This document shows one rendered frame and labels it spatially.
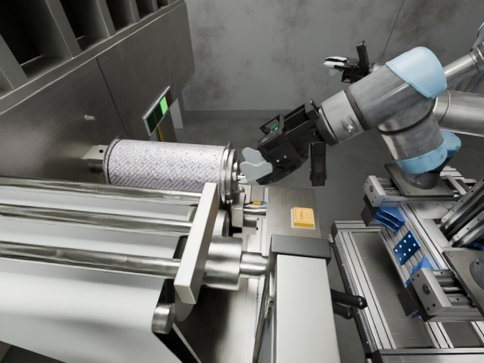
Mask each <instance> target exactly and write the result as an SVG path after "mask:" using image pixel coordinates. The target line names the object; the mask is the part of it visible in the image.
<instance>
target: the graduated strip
mask: <svg viewBox="0 0 484 363"><path fill-rule="evenodd" d="M268 199H269V188H268V187H264V191H263V202H267V209H266V218H265V219H264V218H262V219H261V234H260V245H259V252H260V253H262V256H266V231H267V215H268ZM263 287H264V277H261V279H258V280H257V287H256V308H255V318H254V339H255V337H256V329H257V324H258V319H259V311H260V305H261V297H262V292H263Z"/></svg>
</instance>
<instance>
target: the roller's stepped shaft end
mask: <svg viewBox="0 0 484 363"><path fill-rule="evenodd" d="M267 260H268V256H262V253H260V252H253V251H242V253H241V263H240V273H239V277H243V278H249V279H261V277H265V274H266V265H267Z"/></svg>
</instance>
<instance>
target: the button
mask: <svg viewBox="0 0 484 363"><path fill-rule="evenodd" d="M292 212H293V225H294V226H301V227H309V228H312V227H313V226H314V219H313V209H308V208H299V207H294V208H293V211H292Z"/></svg>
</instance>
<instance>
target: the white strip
mask: <svg viewBox="0 0 484 363"><path fill-rule="evenodd" d="M160 294H161V292H159V291H153V290H142V289H135V288H129V287H118V286H112V285H105V284H94V283H88V282H76V281H70V280H63V279H52V278H45V277H34V276H27V275H21V274H10V273H3V272H0V341H3V342H6V343H8V344H12V345H15V346H18V347H21V348H23V349H27V350H30V351H33V352H36V353H38V354H42V355H45V356H47V357H51V358H54V359H57V360H60V361H62V362H66V363H183V362H182V361H181V360H180V359H179V358H178V357H177V356H176V355H175V354H174V353H173V352H172V351H171V350H170V349H169V348H168V347H167V346H166V345H165V344H164V343H163V342H162V341H161V340H160V339H159V338H158V337H157V336H156V335H155V334H154V333H164V334H168V333H169V332H170V330H171V327H172V325H173V322H174V317H175V312H176V306H175V303H172V302H161V301H158V299H159V296H160ZM153 332H154V333H153Z"/></svg>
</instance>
